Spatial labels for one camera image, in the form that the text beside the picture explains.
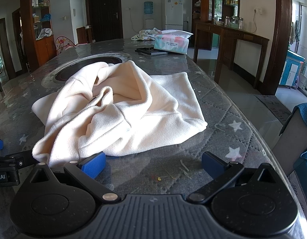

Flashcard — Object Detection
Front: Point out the grey floor mat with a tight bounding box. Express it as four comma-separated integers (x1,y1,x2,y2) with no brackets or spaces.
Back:
254,94,292,125

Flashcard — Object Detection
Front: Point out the cream fleece garment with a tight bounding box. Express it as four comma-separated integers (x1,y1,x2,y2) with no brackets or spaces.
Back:
31,60,208,168

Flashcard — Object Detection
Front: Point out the light blue cabinet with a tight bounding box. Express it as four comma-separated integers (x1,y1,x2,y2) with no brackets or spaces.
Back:
279,50,305,87

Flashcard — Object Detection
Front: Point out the brown wooden shelf cabinet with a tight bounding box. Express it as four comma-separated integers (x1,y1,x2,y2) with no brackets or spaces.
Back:
20,0,57,68

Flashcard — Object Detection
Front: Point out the dark wooden entrance door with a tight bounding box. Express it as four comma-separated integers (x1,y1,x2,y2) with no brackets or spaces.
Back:
85,0,123,43

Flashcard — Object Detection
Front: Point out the hanging cloth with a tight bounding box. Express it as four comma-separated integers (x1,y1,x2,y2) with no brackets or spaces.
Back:
290,20,301,43

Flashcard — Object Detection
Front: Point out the white refrigerator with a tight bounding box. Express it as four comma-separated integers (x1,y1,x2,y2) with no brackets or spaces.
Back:
164,0,184,30

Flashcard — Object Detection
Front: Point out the crumpled patterned cloth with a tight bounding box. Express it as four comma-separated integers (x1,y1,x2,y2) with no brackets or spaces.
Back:
131,27,164,41

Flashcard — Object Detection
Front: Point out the pastel tissue pack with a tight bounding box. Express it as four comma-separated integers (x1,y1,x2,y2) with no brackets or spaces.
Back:
153,29,194,55

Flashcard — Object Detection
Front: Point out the blue sofa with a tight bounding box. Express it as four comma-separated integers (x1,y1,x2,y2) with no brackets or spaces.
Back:
272,102,307,180

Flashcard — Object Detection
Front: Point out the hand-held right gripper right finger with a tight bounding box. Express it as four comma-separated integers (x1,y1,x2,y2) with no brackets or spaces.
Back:
187,151,280,203

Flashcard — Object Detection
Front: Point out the grey quilted star table cover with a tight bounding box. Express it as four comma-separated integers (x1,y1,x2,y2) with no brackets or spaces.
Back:
0,38,304,229

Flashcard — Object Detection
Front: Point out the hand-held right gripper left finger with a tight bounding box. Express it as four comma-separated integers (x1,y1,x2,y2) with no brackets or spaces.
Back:
29,151,121,203

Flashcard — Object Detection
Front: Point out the low wooden cabinet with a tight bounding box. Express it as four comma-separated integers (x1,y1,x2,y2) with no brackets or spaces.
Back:
76,26,93,44

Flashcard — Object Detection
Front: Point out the dark wooden console table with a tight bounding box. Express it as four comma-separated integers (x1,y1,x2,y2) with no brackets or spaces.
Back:
193,21,270,90

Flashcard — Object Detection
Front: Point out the round black table hob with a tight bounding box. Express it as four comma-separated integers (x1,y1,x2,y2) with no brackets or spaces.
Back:
41,52,131,86

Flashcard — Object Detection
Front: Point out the pink play tent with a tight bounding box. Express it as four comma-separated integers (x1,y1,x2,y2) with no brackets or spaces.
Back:
55,36,75,55

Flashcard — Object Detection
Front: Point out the dark wooden doorway frame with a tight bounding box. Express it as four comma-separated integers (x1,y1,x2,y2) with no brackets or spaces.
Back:
259,0,293,95

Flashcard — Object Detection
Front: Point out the white water dispenser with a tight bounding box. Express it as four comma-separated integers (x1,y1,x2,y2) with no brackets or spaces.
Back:
143,15,155,30

